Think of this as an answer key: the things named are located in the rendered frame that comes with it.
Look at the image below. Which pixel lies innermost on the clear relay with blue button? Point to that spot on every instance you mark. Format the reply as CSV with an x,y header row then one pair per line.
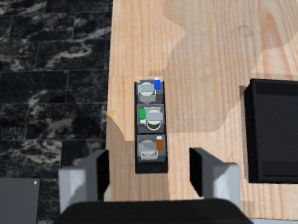
x,y
149,89

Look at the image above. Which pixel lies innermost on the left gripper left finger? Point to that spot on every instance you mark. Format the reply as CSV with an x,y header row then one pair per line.
x,y
85,182

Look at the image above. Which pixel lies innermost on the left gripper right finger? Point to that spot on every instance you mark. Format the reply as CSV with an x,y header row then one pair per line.
x,y
213,178

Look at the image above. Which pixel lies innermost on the clear relay with orange button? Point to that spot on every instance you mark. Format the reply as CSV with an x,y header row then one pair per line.
x,y
151,148

